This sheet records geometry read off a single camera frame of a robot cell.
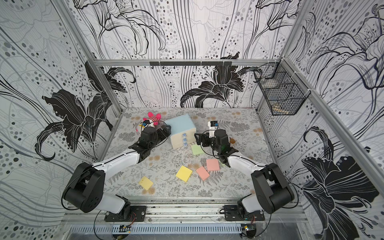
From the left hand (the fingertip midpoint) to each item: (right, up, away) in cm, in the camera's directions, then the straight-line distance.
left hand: (169, 132), depth 89 cm
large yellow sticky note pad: (+9, -24, -3) cm, 26 cm away
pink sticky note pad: (+26, -20, -1) cm, 33 cm away
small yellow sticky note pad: (-12, -29, -5) cm, 32 cm away
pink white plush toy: (-15, +8, +18) cm, 25 cm away
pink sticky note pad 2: (+20, -24, -3) cm, 32 cm away
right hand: (+20, 0, -2) cm, 20 cm away
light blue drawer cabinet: (+8, 0, -1) cm, 8 cm away
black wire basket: (+69, +25, -1) cm, 74 cm away
